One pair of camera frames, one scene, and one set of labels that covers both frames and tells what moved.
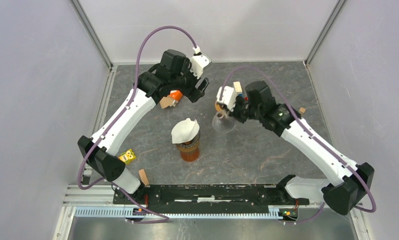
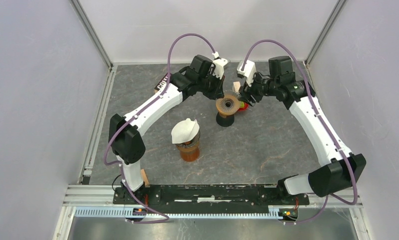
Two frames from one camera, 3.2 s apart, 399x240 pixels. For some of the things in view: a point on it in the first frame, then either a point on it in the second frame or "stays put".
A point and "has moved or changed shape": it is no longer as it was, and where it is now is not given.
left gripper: x=194 y=94 to x=218 y=92
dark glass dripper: x=190 y=143 stays put
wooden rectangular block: x=144 y=178 stays put
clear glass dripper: x=222 y=123 has moved or changed shape
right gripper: x=234 y=113 to x=246 y=91
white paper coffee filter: x=184 y=130 stays put
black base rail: x=207 y=199 stays put
